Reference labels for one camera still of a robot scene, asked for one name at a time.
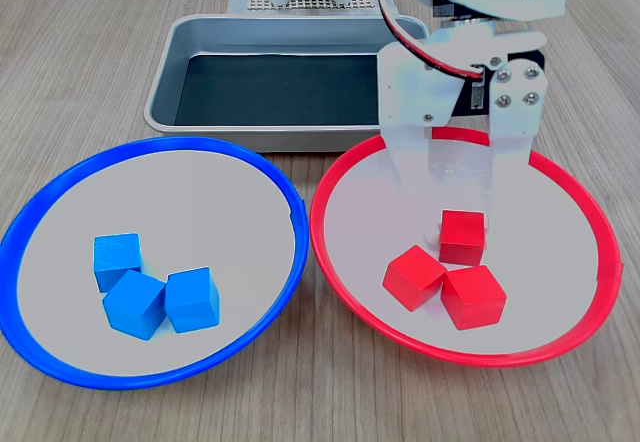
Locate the blue cube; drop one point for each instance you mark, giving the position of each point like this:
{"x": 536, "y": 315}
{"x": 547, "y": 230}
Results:
{"x": 192, "y": 301}
{"x": 116, "y": 257}
{"x": 134, "y": 306}

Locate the red cube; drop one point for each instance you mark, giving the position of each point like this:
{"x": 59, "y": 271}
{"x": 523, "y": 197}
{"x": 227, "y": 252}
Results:
{"x": 474, "y": 298}
{"x": 414, "y": 277}
{"x": 462, "y": 239}

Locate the steel tray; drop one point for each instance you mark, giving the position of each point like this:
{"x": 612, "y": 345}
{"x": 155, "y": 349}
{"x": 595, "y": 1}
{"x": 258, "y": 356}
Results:
{"x": 165, "y": 62}

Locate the black tray mat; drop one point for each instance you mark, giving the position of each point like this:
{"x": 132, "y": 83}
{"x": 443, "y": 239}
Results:
{"x": 280, "y": 92}

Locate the blue-rimmed white plate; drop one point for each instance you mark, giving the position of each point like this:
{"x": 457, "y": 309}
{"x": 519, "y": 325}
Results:
{"x": 165, "y": 197}

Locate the red-rimmed white plate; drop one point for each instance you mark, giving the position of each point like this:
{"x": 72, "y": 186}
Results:
{"x": 550, "y": 252}

